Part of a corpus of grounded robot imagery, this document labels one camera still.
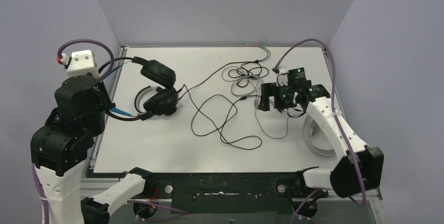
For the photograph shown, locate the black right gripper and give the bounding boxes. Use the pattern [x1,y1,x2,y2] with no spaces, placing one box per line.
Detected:
[259,82,296,111]

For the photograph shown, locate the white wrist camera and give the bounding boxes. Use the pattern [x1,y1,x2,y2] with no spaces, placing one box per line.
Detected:
[272,65,288,75]
[57,50,99,79]

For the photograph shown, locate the black headphone cable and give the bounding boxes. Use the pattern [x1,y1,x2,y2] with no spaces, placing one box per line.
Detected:
[177,83,308,151]

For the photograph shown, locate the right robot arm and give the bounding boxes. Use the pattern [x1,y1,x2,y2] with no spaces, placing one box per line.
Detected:
[257,66,384,198]

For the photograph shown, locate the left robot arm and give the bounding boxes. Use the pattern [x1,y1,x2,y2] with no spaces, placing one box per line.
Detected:
[30,74,156,223]

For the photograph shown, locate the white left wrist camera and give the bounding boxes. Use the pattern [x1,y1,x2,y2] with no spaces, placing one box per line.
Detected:
[57,50,99,79]

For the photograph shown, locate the white and black headphones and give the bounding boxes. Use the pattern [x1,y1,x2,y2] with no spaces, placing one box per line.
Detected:
[134,85,163,114]

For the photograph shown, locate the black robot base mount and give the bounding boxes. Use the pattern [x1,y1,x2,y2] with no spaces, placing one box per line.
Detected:
[135,172,313,214]

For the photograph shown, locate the black headphones with blue band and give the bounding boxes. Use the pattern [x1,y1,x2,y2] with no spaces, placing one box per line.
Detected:
[105,57,180,122]

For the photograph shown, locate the grey white headphones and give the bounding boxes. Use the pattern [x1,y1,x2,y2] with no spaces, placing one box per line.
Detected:
[302,116,336,158]

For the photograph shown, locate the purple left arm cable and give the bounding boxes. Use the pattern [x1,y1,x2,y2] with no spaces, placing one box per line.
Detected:
[31,38,188,224]

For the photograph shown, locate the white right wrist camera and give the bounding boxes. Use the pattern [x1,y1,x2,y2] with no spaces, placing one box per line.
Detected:
[272,65,288,75]

